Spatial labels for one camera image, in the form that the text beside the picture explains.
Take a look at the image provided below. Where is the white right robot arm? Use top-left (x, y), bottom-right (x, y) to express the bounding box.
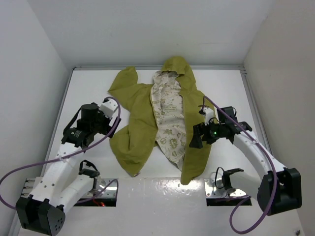
top-left (189, 106), bottom-right (302, 215)

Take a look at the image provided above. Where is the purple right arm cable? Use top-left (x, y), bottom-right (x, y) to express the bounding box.
top-left (202, 96), bottom-right (278, 234)

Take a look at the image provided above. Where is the metal base plate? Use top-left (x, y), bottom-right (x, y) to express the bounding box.
top-left (24, 177), bottom-right (119, 200)
top-left (204, 177), bottom-right (247, 200)

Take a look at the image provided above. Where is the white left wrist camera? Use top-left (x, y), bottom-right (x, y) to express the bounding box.
top-left (99, 97), bottom-right (118, 118)

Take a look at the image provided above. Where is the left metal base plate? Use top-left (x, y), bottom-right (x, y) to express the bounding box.
top-left (24, 177), bottom-right (119, 200)

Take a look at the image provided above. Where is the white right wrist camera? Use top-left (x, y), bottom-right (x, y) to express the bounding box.
top-left (199, 106), bottom-right (215, 125)

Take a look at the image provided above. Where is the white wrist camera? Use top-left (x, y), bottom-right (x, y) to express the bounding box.
top-left (99, 97), bottom-right (118, 118)
top-left (199, 106), bottom-right (215, 125)

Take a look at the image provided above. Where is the olive green hooded jacket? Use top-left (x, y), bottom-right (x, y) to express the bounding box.
top-left (108, 56), bottom-right (211, 185)

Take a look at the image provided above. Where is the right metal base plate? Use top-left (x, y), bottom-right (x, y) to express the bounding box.
top-left (204, 177), bottom-right (247, 200)

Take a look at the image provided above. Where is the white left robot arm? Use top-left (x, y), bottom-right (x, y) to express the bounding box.
top-left (15, 98), bottom-right (121, 236)

